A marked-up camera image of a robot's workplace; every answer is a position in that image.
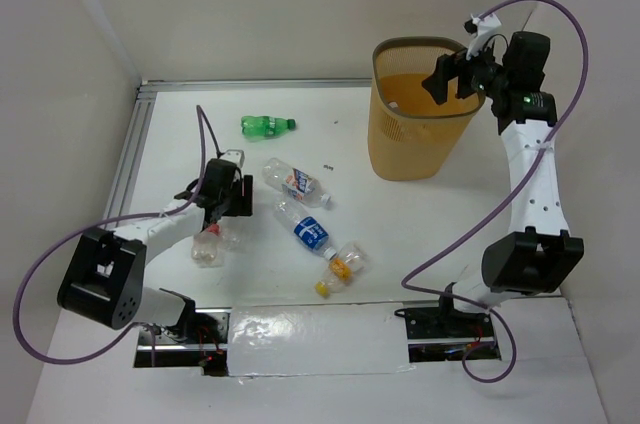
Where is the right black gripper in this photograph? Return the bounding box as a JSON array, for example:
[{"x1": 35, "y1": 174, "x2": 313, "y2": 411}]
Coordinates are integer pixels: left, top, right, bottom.
[{"x1": 421, "y1": 33, "x2": 512, "y2": 105}]

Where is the clear bottle orange white label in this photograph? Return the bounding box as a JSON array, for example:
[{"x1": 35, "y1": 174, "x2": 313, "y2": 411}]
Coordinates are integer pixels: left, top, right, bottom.
[{"x1": 262, "y1": 158, "x2": 331, "y2": 208}]

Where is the green plastic bottle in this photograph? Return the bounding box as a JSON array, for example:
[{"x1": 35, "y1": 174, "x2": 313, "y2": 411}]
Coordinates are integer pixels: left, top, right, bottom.
[{"x1": 241, "y1": 116, "x2": 297, "y2": 140}]

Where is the clear bottle red label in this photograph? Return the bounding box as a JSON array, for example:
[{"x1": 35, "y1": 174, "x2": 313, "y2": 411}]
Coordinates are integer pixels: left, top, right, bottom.
[{"x1": 191, "y1": 224, "x2": 225, "y2": 268}]

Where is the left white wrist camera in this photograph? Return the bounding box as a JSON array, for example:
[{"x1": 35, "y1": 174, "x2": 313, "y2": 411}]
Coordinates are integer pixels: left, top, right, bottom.
[{"x1": 220, "y1": 149, "x2": 245, "y2": 169}]

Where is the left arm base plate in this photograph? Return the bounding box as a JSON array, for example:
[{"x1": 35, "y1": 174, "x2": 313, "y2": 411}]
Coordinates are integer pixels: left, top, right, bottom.
[{"x1": 133, "y1": 308, "x2": 231, "y2": 377}]

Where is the white tape sheet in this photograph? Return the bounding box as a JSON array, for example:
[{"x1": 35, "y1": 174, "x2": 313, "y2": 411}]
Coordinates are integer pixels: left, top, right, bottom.
[{"x1": 227, "y1": 303, "x2": 411, "y2": 377}]

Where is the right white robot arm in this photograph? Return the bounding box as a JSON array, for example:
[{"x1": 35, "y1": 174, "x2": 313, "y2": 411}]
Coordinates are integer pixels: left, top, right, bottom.
[{"x1": 422, "y1": 31, "x2": 584, "y2": 336}]

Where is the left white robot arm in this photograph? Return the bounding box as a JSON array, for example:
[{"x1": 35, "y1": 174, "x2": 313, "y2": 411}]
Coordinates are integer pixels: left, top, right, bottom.
[{"x1": 57, "y1": 150, "x2": 253, "y2": 343}]

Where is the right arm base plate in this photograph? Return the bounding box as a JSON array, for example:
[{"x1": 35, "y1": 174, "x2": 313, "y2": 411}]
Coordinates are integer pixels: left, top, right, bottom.
[{"x1": 394, "y1": 305, "x2": 501, "y2": 364}]

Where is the clear bottle blue label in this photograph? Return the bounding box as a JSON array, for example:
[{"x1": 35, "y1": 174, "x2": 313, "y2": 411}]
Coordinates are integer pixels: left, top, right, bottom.
[{"x1": 273, "y1": 196, "x2": 338, "y2": 261}]

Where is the aluminium frame rail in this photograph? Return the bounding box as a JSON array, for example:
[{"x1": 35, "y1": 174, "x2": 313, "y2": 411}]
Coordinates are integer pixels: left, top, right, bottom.
[{"x1": 106, "y1": 79, "x2": 371, "y2": 307}]

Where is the clear bottle yellow cap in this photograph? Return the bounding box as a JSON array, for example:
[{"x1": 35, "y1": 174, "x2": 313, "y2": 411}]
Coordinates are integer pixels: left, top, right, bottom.
[{"x1": 314, "y1": 242, "x2": 369, "y2": 298}]

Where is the orange mesh waste bin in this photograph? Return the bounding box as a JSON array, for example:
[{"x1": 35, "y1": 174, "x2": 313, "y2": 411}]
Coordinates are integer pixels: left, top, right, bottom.
[{"x1": 367, "y1": 37, "x2": 484, "y2": 181}]

